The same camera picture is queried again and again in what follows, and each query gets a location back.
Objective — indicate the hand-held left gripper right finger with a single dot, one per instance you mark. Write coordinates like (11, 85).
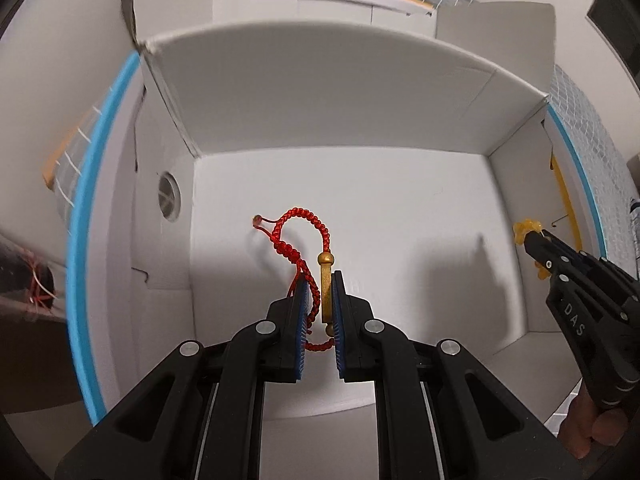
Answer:
(340, 332)

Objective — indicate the person's right hand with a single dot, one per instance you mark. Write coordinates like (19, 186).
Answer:
(580, 430)

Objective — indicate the clear plastic bag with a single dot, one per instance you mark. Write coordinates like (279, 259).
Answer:
(30, 280)

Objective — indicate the white cardboard box blue outside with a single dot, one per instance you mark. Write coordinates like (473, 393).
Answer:
(350, 200)

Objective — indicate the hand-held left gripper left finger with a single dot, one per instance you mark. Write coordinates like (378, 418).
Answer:
(300, 332)

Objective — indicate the white box with orange lid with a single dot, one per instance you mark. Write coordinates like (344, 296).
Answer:
(320, 7)

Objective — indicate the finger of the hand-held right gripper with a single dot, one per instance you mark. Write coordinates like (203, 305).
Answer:
(544, 249)
(585, 259)

